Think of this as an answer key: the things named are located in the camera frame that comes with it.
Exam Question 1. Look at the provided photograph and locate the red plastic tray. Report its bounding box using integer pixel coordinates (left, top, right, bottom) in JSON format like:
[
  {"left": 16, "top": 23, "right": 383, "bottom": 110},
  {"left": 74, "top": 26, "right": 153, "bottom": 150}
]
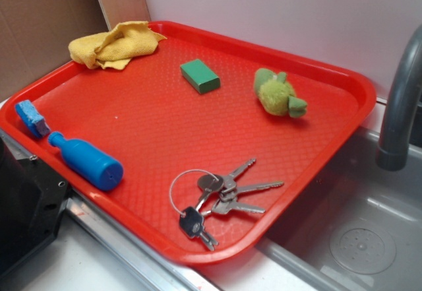
[{"left": 1, "top": 22, "right": 376, "bottom": 266}]

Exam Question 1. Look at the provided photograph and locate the silver key ring wire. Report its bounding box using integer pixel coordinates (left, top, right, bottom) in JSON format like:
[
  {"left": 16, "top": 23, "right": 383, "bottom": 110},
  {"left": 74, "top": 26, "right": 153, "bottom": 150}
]
[{"left": 169, "top": 168, "right": 220, "bottom": 218}]

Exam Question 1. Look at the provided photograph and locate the silver key lower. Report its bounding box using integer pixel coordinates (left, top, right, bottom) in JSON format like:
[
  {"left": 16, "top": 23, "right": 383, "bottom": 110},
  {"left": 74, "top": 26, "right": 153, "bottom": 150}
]
[{"left": 211, "top": 201, "right": 266, "bottom": 215}]

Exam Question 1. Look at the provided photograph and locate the black head key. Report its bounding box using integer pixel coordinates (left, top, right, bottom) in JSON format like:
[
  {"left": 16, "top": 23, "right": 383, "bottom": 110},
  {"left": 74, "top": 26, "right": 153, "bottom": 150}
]
[{"left": 179, "top": 207, "right": 219, "bottom": 251}]

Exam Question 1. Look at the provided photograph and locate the round head silver key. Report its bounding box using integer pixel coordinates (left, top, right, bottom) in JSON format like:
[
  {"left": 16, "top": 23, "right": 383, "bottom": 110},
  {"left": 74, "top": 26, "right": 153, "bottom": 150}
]
[{"left": 195, "top": 175, "right": 224, "bottom": 210}]

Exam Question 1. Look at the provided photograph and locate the yellow cloth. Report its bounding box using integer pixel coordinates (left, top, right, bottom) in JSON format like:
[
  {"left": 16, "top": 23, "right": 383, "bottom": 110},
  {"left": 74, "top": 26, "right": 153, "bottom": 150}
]
[{"left": 68, "top": 21, "right": 166, "bottom": 71}]

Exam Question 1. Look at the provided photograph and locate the blue plastic bottle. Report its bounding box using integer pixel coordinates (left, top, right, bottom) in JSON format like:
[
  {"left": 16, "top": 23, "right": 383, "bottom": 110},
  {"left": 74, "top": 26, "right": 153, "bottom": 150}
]
[{"left": 48, "top": 131, "right": 124, "bottom": 191}]

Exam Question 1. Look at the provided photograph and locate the grey faucet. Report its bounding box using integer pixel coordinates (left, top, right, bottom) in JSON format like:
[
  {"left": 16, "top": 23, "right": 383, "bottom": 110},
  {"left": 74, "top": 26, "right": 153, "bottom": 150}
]
[{"left": 376, "top": 27, "right": 421, "bottom": 171}]

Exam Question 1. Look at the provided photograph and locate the green rectangular block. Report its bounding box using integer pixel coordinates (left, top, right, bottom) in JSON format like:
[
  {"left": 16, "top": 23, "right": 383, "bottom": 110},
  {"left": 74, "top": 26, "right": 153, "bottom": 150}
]
[{"left": 180, "top": 59, "right": 221, "bottom": 94}]

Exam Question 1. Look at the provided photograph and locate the cardboard panel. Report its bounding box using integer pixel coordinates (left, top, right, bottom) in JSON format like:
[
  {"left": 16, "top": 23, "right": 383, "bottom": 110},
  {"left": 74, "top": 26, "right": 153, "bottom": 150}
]
[{"left": 1, "top": 0, "right": 107, "bottom": 100}]

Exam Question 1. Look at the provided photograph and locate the silver key upper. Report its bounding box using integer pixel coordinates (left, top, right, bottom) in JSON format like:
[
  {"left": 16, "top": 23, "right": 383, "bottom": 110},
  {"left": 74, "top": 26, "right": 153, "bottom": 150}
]
[{"left": 222, "top": 158, "right": 256, "bottom": 194}]

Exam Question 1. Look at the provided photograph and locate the silver key middle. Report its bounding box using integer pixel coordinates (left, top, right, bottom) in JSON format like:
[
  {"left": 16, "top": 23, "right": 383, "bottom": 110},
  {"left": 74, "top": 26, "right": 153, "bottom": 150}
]
[{"left": 219, "top": 181, "right": 284, "bottom": 202}]

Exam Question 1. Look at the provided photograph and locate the green plush toy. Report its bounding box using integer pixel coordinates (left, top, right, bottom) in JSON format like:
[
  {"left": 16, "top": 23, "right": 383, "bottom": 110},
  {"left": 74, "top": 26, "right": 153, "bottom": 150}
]
[{"left": 253, "top": 68, "right": 308, "bottom": 118}]

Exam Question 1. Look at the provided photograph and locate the grey sink basin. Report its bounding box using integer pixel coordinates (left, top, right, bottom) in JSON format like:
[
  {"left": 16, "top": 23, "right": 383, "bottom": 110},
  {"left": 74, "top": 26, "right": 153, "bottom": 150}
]
[{"left": 258, "top": 129, "right": 421, "bottom": 290}]

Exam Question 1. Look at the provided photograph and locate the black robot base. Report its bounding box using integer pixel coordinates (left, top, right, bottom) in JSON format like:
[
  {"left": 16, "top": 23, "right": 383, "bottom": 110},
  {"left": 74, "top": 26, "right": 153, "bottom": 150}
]
[{"left": 1, "top": 141, "right": 71, "bottom": 278}]

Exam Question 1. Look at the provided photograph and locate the blue sponge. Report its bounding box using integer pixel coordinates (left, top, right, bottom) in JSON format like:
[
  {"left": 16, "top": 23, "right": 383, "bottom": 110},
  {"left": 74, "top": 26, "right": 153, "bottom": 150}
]
[{"left": 15, "top": 100, "right": 51, "bottom": 139}]

